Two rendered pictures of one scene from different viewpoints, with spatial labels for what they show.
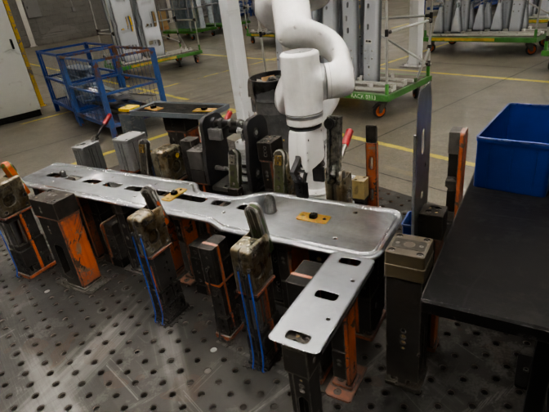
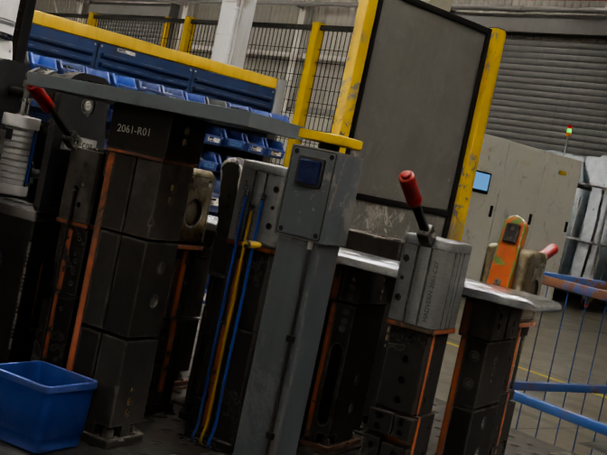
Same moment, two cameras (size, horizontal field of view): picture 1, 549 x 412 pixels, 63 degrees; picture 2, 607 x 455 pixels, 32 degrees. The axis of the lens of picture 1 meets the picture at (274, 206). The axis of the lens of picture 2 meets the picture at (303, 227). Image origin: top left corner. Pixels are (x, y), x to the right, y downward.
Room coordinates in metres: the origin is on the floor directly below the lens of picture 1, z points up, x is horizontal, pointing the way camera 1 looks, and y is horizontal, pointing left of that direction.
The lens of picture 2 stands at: (3.08, 0.41, 1.11)
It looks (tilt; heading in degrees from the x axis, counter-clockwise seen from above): 3 degrees down; 175
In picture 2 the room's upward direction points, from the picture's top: 12 degrees clockwise
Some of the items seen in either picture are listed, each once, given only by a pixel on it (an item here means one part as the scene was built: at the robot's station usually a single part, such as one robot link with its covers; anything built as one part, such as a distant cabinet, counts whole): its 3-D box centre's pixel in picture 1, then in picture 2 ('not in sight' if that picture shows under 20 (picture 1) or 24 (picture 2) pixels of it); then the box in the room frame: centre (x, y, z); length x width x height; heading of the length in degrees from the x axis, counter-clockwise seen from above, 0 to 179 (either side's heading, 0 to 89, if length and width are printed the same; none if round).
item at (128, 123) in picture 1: (143, 163); (291, 325); (1.80, 0.52, 0.92); 0.08 x 0.08 x 0.44; 57
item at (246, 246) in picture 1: (257, 302); not in sight; (0.85, 0.07, 0.87); 0.12 x 0.09 x 0.35; 147
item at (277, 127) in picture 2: (178, 109); (163, 105); (1.65, 0.30, 1.16); 0.37 x 0.14 x 0.02; 57
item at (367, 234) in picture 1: (167, 196); (166, 209); (1.25, 0.32, 1.00); 1.38 x 0.22 x 0.02; 57
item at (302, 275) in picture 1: (312, 322); not in sight; (0.79, -0.05, 0.84); 0.11 x 0.10 x 0.28; 147
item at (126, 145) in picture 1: (143, 187); (251, 305); (1.57, 0.48, 0.90); 0.13 x 0.10 x 0.41; 147
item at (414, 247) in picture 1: (408, 315); not in sight; (0.73, -0.25, 0.88); 0.08 x 0.08 x 0.36; 57
